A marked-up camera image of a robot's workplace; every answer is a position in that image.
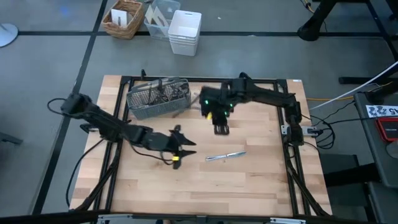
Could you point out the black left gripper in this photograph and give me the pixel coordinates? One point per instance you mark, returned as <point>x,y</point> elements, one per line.
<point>158,141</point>

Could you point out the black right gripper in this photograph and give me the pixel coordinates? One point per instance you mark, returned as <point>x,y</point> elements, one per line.
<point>217,102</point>

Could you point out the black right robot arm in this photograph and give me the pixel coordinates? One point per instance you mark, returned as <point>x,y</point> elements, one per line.
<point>270,96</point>

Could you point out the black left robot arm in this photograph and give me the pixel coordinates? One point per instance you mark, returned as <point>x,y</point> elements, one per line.
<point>102,123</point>

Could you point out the grey plastic cutlery basket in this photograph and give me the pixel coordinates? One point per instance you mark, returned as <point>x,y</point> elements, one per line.
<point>155,110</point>

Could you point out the white plastic bin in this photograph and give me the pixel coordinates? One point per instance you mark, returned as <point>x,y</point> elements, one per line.
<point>185,25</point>
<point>183,43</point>
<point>183,52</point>

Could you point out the grey power box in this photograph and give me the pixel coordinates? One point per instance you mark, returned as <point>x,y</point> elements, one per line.
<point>308,130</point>

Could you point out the clear plastic bin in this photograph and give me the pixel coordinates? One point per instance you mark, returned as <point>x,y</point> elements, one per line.
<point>149,29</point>

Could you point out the beige cardboard piece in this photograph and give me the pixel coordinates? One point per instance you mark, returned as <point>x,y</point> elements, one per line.
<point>150,14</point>
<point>161,19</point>

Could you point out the wicker basket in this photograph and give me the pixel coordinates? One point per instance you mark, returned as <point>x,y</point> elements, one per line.
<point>124,31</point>

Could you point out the black stand foot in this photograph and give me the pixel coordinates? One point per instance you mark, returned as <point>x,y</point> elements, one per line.
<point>314,25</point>

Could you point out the white card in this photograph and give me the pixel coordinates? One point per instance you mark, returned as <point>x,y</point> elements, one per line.
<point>119,17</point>

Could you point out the white marker tag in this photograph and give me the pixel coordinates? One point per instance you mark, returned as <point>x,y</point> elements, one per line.
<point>381,111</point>

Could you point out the grey side table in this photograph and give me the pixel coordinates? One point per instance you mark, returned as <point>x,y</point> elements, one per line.
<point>373,155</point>

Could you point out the red and black device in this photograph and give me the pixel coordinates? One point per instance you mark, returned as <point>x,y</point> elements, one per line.
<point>388,129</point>

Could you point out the grey round object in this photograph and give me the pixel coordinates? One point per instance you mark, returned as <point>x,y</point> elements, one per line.
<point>393,151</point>

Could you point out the grey round stand base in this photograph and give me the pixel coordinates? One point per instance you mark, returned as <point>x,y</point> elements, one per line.
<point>6,35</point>

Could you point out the black frame clamp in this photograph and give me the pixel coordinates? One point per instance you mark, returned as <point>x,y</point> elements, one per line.
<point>245,75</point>
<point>143,74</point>

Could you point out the silver frame bracket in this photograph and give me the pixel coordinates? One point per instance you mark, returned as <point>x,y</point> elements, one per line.
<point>287,221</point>
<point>115,219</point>

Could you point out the black neighbouring frame rails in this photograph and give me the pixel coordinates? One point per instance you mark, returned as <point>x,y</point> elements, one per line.
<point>357,80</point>

